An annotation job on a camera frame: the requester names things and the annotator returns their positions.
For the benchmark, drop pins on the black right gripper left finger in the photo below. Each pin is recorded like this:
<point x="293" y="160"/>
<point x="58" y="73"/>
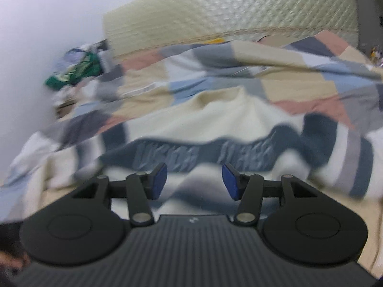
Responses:
<point x="91" y="222"/>

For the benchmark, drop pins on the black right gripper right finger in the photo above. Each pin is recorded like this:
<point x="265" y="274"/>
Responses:
<point x="295" y="220"/>

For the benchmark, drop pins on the white fuzzy striped sweater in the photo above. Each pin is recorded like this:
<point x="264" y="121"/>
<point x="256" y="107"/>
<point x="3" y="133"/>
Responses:
<point x="194" y="139"/>

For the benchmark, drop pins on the green and white clothes pile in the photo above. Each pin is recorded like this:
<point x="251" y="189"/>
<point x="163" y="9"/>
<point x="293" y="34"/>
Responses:
<point x="88" y="60"/>

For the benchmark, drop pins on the patchwork colour-block bed quilt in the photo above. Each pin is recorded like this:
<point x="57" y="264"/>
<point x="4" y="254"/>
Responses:
<point x="318" y="74"/>

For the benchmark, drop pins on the cream quilted headboard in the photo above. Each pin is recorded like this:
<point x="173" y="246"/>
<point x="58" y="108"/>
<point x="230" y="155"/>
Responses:
<point x="148" y="24"/>

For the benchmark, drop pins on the grey bedside cabinet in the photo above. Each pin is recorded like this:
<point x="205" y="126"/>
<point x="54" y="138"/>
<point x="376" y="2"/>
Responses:
<point x="369" y="24"/>

